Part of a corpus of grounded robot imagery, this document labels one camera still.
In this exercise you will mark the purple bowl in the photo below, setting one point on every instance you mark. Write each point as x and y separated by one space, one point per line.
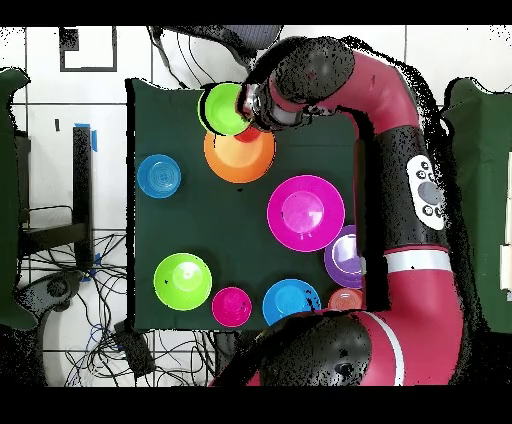
342 256

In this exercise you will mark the blue bowl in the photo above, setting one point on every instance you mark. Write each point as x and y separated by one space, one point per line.
288 300

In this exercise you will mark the black metal frame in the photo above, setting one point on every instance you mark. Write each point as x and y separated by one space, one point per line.
82 180

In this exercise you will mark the green cloth on side table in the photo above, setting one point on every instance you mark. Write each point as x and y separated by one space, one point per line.
492 160
8 200

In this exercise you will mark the small crimson bowl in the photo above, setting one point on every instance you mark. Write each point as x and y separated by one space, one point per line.
232 307

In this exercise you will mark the grey office chair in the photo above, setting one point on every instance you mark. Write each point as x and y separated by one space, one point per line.
256 34

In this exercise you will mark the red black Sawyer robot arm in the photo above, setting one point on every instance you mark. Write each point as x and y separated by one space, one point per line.
420 304

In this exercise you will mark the blue cup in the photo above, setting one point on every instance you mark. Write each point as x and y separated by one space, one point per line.
158 176

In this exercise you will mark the black chair base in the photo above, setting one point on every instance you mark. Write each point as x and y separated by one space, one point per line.
56 288

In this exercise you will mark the large orange bowl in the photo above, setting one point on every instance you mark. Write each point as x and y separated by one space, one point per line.
240 160

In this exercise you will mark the dark green tablecloth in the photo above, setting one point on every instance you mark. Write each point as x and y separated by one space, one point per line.
180 224

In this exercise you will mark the large pink bowl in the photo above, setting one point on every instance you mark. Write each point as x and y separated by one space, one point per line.
306 214

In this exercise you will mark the orange cup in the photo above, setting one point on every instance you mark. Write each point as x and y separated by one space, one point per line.
248 135
346 300

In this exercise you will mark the large green bowl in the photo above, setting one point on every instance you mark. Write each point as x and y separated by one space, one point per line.
182 282

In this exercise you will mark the small green bowl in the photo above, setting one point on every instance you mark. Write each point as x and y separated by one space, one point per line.
222 110

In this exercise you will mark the black power strip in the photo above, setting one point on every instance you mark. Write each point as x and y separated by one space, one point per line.
134 348

